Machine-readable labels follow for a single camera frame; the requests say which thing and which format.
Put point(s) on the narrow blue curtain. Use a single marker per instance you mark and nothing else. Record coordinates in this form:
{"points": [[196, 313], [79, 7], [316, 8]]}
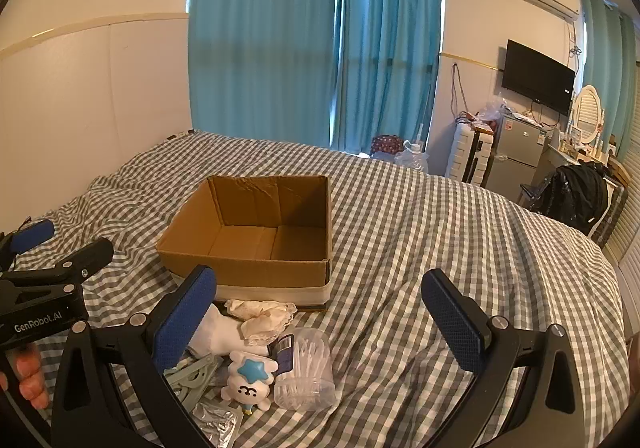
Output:
{"points": [[607, 68]]}

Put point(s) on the dark folding chair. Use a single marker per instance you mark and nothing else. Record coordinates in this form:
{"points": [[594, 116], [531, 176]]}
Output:
{"points": [[530, 190]]}

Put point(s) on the white star toy figure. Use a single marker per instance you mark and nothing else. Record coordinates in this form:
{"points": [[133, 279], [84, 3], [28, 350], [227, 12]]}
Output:
{"points": [[247, 388]]}

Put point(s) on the grey checked bed blanket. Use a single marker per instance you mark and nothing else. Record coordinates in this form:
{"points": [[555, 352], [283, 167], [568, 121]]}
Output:
{"points": [[400, 238]]}

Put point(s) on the person's left hand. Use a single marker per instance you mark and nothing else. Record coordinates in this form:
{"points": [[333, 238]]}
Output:
{"points": [[27, 370]]}

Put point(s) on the clear cotton swab container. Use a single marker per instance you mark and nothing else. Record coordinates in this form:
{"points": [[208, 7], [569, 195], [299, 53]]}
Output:
{"points": [[305, 373]]}

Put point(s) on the brown cardboard box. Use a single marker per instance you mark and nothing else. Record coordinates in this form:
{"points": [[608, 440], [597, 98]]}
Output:
{"points": [[250, 268]]}

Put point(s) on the wide blue curtain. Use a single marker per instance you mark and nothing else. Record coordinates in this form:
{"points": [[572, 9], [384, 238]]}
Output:
{"points": [[260, 38]]}

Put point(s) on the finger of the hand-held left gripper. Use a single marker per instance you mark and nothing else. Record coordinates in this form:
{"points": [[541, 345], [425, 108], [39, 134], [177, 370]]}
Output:
{"points": [[80, 258], [32, 233]]}

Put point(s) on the white oval mirror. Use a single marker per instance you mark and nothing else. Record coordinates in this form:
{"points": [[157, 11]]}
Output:
{"points": [[587, 111]]}

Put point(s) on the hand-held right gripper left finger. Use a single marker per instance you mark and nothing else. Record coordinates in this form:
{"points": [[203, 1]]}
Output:
{"points": [[182, 323]]}

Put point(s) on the white ribbed suitcase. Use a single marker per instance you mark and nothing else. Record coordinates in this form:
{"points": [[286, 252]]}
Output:
{"points": [[462, 153]]}

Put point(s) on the black wall television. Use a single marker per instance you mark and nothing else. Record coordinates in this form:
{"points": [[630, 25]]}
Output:
{"points": [[537, 76]]}

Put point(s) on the cream lace cloth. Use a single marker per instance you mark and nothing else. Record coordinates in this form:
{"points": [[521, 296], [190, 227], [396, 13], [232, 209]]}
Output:
{"points": [[265, 315]]}

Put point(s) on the black backpack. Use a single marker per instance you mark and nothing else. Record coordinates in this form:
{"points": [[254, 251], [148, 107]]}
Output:
{"points": [[575, 198]]}

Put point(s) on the white dressing table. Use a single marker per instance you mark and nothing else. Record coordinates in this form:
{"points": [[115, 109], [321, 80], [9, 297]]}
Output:
{"points": [[562, 153]]}

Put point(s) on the blue window curtain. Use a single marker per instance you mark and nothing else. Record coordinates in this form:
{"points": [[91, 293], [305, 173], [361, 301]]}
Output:
{"points": [[390, 38]]}

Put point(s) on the large clear water bottle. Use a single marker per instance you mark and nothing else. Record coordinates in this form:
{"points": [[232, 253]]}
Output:
{"points": [[412, 159]]}

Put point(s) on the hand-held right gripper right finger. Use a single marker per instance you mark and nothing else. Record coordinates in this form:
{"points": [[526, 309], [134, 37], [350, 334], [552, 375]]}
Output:
{"points": [[457, 323]]}

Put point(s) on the dark patterned bag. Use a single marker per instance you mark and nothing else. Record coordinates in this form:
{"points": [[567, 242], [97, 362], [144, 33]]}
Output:
{"points": [[386, 145]]}

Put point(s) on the clear plastic bag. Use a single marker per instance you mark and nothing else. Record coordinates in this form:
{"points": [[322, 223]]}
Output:
{"points": [[492, 111]]}

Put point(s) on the silver small fridge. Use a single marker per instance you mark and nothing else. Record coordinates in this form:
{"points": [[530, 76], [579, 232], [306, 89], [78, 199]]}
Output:
{"points": [[515, 158]]}

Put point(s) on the brown suitcase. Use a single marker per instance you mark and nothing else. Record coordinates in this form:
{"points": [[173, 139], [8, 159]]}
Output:
{"points": [[614, 210]]}

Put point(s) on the white sock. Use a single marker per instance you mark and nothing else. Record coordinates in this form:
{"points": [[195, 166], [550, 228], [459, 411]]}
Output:
{"points": [[220, 333]]}

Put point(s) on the silver foil packet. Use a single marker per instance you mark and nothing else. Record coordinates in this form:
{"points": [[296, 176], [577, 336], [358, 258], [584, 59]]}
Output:
{"points": [[215, 423]]}

